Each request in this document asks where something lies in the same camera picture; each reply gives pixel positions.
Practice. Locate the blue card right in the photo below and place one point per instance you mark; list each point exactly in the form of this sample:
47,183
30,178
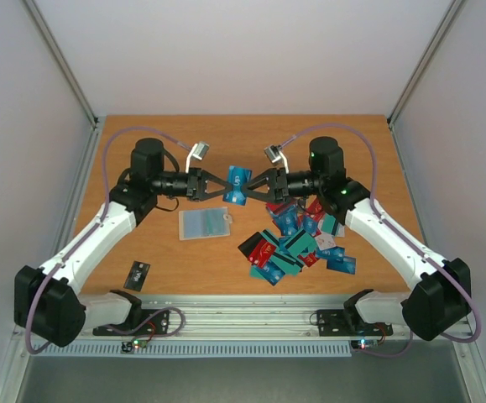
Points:
346,265

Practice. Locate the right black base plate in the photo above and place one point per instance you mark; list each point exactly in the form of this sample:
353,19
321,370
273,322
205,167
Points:
336,323

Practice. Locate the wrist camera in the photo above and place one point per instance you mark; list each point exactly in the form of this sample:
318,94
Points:
198,152
276,156

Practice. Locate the red card top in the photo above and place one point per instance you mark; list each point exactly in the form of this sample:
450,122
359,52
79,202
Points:
275,209

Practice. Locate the beige card holder wallet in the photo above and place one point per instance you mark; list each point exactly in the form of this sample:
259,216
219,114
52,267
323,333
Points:
204,223

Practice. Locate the grey slotted cable duct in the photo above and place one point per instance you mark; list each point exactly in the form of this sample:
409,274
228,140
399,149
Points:
172,349

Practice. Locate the red VIP card upper right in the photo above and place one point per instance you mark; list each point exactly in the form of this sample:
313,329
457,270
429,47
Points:
315,210

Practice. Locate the left small circuit board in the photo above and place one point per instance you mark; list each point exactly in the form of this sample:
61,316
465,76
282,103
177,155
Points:
134,345

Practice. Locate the black card under red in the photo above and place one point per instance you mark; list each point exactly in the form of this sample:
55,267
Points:
250,244

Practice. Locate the lone black VIP card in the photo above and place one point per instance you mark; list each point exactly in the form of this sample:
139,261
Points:
136,276

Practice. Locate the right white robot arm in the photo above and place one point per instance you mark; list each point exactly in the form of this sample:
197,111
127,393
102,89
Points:
439,292

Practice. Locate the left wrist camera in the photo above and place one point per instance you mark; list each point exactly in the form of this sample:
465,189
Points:
198,152

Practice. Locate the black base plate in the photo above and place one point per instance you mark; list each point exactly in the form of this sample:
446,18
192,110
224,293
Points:
154,322
336,323

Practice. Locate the white red card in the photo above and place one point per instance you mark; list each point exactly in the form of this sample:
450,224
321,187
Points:
325,241

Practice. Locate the blue VIP card handed over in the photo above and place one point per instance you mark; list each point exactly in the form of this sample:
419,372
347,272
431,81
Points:
237,177

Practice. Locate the teal card upper right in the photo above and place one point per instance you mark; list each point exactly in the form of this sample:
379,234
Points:
329,224

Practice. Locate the red vip card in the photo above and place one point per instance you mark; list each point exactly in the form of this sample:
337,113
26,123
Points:
261,254
315,210

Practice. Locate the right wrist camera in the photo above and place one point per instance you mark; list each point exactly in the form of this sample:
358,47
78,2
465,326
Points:
276,156

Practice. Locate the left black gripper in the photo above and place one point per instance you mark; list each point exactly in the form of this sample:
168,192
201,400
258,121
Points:
196,173

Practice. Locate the right small circuit board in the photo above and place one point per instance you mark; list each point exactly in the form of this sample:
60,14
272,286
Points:
364,344

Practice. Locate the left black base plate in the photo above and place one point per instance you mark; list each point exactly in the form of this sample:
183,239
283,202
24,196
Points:
154,322

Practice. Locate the red VIP card left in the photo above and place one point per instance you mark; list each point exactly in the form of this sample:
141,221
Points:
261,254

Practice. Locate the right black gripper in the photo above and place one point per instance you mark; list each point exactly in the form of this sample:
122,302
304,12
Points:
277,185

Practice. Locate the blue card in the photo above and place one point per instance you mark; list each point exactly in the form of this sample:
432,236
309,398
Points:
287,223
346,265

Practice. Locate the aluminium frame post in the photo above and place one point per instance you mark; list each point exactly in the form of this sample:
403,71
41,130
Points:
428,54
57,54

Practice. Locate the small circuit board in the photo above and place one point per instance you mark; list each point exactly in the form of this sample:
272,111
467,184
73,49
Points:
364,344
134,345

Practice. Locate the blue card centre top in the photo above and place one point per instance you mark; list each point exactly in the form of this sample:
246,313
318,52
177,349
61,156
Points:
287,223

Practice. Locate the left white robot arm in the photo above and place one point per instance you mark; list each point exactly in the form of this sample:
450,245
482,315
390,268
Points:
48,301

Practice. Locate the left aluminium frame post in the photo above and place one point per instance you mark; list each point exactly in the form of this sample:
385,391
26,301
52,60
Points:
57,54

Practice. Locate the right aluminium frame post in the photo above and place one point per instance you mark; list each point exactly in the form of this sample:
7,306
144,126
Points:
428,54

